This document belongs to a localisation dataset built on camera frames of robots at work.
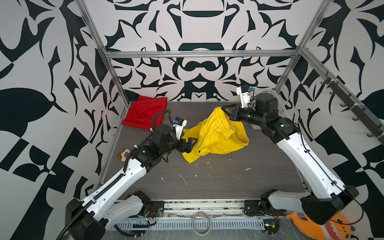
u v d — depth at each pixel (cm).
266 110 50
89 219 37
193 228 69
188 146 64
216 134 76
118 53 92
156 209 74
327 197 38
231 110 60
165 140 56
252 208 74
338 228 62
